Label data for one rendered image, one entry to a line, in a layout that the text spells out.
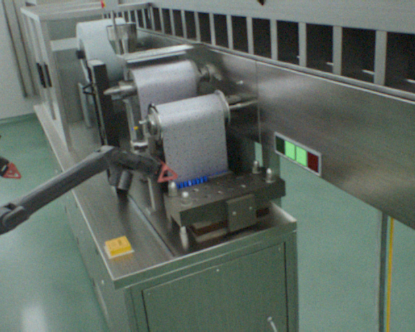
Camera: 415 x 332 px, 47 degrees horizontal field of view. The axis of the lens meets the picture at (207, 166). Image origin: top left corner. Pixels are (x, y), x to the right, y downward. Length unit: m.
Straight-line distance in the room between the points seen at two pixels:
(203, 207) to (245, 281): 0.32
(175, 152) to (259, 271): 0.51
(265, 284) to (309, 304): 1.01
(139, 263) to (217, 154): 0.49
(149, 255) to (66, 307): 1.47
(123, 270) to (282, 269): 0.58
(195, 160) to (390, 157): 0.77
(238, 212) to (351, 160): 0.48
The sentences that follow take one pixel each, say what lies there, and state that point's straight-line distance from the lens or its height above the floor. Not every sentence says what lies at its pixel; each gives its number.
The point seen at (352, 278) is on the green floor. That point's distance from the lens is 2.97.
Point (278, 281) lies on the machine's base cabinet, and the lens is 1.80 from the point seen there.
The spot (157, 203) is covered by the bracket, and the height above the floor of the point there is 0.94.
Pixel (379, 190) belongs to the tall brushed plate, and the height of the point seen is 1.20.
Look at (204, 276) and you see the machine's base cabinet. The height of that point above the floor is 0.80.
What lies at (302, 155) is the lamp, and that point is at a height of 1.19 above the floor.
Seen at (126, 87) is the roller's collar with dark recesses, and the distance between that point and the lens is 1.87.
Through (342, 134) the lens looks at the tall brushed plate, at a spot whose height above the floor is 1.30.
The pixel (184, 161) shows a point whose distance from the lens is 1.71.
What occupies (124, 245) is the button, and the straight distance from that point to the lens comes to 1.62.
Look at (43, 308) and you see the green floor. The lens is 3.06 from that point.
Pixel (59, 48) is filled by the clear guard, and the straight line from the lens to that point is 2.57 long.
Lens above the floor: 1.74
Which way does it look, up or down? 23 degrees down
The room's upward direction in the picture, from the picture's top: 6 degrees counter-clockwise
